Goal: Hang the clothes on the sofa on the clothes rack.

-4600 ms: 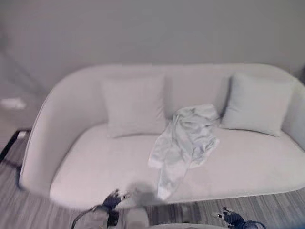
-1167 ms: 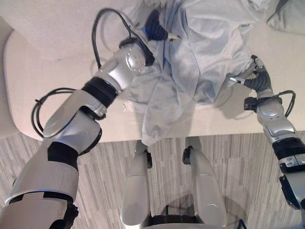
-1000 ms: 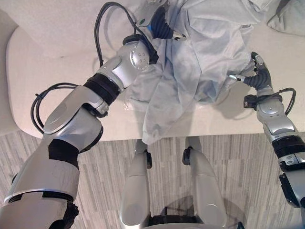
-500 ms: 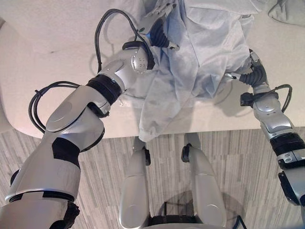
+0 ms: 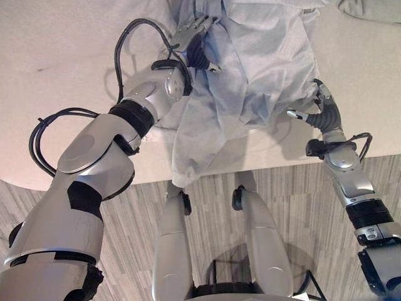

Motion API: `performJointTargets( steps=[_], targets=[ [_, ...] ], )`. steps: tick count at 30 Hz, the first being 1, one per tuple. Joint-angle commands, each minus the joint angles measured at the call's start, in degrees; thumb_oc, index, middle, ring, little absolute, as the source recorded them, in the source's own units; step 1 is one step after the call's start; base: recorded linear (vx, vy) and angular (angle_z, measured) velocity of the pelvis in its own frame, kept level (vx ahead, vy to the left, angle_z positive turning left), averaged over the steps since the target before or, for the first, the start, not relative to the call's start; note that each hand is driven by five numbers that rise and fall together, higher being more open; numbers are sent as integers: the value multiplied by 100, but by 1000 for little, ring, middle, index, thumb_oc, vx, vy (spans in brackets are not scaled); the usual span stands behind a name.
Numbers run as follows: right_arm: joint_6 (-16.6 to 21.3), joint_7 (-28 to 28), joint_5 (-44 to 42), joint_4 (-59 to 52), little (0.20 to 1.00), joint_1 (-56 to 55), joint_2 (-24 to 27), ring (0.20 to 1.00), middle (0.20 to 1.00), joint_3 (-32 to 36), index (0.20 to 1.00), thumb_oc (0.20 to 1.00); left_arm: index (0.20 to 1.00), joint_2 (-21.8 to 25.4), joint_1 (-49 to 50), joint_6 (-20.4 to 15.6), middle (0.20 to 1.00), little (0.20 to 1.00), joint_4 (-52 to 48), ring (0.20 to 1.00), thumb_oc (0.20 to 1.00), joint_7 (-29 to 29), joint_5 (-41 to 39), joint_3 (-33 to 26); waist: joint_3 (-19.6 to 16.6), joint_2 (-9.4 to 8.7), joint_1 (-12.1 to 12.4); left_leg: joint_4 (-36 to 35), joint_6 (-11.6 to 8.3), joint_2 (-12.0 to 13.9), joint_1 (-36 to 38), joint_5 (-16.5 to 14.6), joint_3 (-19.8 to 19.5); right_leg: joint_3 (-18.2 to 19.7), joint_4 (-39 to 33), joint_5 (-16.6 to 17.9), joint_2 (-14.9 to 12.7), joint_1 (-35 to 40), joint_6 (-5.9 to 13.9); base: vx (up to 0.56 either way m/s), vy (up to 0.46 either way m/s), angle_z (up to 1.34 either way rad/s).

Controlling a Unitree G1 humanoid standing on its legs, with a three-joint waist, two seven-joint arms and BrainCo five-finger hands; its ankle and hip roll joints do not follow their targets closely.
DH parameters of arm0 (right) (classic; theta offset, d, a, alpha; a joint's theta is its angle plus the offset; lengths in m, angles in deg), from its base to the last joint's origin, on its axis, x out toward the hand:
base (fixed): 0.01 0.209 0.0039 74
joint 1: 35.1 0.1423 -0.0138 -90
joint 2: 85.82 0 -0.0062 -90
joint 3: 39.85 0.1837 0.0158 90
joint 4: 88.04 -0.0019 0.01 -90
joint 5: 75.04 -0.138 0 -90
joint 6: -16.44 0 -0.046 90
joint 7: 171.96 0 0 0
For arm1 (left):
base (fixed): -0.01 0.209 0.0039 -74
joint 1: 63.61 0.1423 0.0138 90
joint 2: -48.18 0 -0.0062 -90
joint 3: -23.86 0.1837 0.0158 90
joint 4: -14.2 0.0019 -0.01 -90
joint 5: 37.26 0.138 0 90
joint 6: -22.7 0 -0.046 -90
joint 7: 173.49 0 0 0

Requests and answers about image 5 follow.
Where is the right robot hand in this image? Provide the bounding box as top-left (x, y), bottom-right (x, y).
top-left (286, 78), bottom-right (342, 132)

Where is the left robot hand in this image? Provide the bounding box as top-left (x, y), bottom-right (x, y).
top-left (169, 14), bottom-right (222, 74)

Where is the light blue garment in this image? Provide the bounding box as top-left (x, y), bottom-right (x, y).
top-left (165, 0), bottom-right (331, 188)

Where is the grey cushion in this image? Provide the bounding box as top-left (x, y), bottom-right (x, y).
top-left (336, 0), bottom-right (401, 25)

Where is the silver left robot leg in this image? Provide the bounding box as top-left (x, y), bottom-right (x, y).
top-left (150, 180), bottom-right (192, 301)

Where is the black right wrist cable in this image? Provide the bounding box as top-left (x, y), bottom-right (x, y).
top-left (343, 132), bottom-right (373, 162)

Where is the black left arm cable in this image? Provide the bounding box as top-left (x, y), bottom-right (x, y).
top-left (28, 18), bottom-right (182, 176)

